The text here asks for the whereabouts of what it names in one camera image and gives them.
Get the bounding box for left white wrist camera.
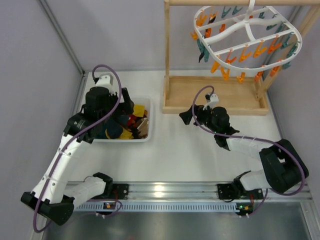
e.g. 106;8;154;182
93;74;116;96

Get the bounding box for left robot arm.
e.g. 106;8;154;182
20;86;134;226

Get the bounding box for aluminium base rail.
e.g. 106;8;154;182
73;182;313;215

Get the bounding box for purple cable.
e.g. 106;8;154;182
192;85;309;217
32;64;123;233

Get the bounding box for wooden hanger rack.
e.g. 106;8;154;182
162;0;320;116

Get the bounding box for white plastic basket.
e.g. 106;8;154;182
93;96;155;143

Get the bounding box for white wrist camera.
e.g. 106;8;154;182
203;93;219;110
93;74;116;96

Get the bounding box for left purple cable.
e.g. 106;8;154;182
32;64;123;233

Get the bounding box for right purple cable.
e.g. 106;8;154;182
192;85;309;217

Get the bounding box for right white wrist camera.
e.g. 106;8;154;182
203;93;219;110

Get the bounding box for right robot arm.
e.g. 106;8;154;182
179;105;309;194

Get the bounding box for white round clip hanger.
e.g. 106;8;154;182
190;0;303;83

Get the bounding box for navy sock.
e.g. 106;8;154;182
96;118;124;140

